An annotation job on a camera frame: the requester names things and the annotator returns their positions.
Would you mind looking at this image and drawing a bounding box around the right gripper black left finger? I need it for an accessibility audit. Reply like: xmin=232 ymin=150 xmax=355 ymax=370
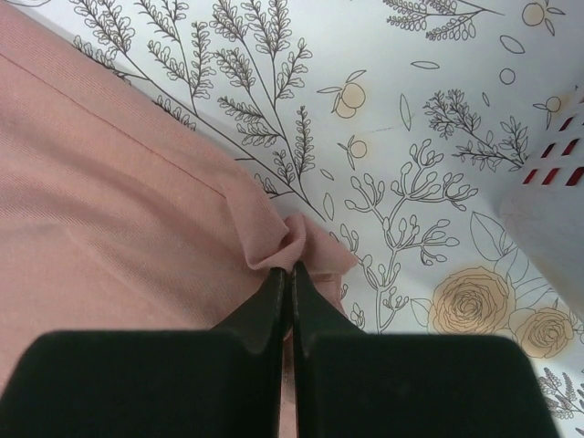
xmin=1 ymin=268 xmax=286 ymax=437

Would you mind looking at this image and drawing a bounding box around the white plastic laundry basket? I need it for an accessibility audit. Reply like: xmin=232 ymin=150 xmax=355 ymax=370
xmin=499 ymin=89 xmax=583 ymax=313

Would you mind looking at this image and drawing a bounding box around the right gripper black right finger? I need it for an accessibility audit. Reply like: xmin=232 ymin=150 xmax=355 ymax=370
xmin=291 ymin=264 xmax=558 ymax=437

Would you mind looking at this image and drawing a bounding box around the floral patterned table cloth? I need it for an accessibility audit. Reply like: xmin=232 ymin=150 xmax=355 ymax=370
xmin=14 ymin=1 xmax=583 ymax=437

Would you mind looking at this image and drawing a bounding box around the pink t shirt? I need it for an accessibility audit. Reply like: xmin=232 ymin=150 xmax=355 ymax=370
xmin=1 ymin=4 xmax=356 ymax=437

